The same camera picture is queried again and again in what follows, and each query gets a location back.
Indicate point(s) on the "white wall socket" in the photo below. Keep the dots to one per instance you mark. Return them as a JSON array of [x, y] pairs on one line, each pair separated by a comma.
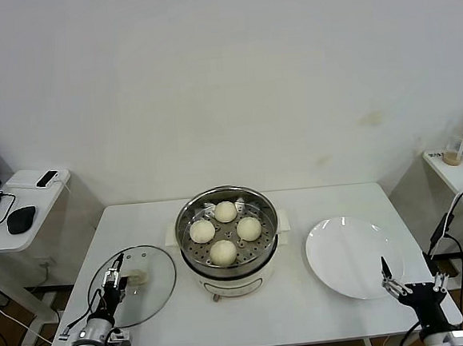
[[42, 261]]

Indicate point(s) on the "white steamed baozi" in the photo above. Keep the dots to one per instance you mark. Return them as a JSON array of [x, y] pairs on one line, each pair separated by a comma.
[[225, 212], [202, 231], [223, 253], [248, 228]]

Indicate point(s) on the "flat white box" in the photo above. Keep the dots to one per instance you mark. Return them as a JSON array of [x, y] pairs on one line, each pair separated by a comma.
[[21, 179]]

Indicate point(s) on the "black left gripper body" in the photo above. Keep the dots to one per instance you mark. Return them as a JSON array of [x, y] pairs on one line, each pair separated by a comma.
[[112, 296]]

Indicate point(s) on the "black computer mouse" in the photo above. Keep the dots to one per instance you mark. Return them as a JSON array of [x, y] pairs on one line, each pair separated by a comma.
[[20, 219]]

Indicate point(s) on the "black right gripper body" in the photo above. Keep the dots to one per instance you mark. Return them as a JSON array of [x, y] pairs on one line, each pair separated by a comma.
[[424, 302]]

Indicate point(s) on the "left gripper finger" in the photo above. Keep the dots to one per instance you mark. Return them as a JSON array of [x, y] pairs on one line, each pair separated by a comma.
[[125, 287], [117, 264]]

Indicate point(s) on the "white label card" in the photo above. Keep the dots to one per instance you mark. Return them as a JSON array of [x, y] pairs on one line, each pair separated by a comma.
[[436, 155]]

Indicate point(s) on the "black and white smartphone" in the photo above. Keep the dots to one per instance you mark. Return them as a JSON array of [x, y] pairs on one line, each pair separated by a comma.
[[46, 178]]

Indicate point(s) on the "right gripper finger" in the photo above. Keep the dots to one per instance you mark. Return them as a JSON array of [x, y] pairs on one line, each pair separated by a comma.
[[431, 263], [385, 269]]

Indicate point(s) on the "stainless steel steamer basket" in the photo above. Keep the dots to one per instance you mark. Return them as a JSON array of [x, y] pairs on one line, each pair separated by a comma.
[[227, 234]]

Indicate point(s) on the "white round plate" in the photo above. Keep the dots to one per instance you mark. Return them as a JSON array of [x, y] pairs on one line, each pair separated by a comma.
[[350, 256]]

